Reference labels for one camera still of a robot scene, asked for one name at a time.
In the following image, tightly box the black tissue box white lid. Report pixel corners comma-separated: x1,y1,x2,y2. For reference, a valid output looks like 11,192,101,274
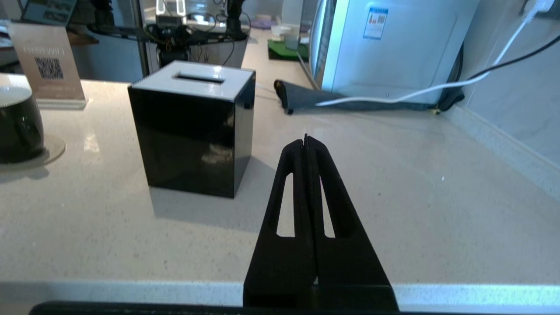
128,60,256,199

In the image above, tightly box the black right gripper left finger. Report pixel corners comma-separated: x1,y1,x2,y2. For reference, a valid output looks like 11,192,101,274
243,139,317,308

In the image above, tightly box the black power cable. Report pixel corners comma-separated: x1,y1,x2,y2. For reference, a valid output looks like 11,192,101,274
437,34,560,110

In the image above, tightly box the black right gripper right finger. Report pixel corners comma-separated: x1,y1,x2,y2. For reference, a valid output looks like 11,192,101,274
306,135,399,309

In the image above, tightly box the white cable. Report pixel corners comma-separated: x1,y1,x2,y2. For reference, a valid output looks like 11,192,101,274
316,0,556,107

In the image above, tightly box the green mat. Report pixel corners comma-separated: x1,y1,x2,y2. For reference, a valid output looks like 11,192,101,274
268,39,309,61

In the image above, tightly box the QR code sign stand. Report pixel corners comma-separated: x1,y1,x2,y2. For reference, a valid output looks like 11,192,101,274
8,22,88,110

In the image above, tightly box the dark grey cloth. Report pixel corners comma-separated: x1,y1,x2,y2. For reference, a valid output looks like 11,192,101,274
274,79,465,115

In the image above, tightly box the black mug white inside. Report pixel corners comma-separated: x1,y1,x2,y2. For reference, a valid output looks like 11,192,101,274
0,73,45,163

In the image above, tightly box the round beige coaster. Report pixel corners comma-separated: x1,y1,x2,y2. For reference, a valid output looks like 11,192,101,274
0,133,66,171

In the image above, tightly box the silver microwave oven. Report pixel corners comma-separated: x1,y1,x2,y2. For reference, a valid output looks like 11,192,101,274
308,0,481,105

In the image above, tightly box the open laptop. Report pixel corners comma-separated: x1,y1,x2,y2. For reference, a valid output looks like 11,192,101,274
20,0,78,27

